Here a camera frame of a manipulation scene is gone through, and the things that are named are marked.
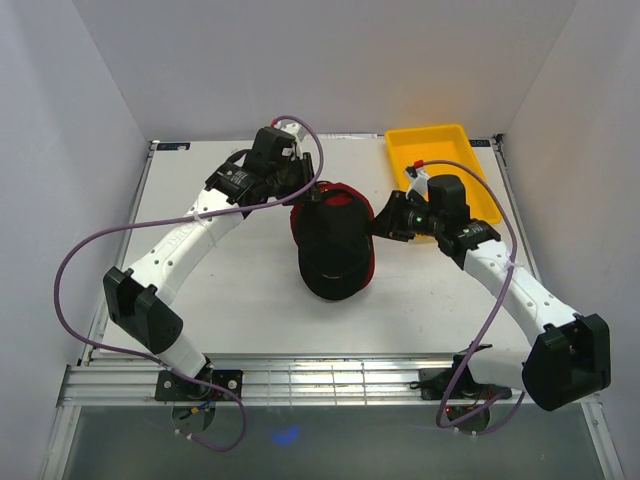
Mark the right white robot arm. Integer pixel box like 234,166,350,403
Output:
371,174,611,411

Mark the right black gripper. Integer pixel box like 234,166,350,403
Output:
362,190,443,243

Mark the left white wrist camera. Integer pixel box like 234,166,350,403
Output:
271,118,307,143

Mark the red baseball cap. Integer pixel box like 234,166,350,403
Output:
289,182,376,294

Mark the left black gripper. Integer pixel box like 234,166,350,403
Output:
269,153,324,207

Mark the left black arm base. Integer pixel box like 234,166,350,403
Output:
153,369,244,402

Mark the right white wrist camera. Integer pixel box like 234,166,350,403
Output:
404,160,429,198

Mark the blue label sticker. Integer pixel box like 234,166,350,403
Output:
155,142,191,151

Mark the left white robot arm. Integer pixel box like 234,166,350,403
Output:
103,117,321,400

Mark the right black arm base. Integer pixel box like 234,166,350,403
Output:
409,367,514,401

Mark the yellow plastic tray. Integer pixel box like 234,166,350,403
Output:
384,124,502,225

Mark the black cap gold logo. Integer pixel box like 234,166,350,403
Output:
294,199,375,302

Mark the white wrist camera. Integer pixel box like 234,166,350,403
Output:
271,118,307,143
404,160,429,198

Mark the aluminium frame rail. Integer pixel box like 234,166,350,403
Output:
58,355,451,407

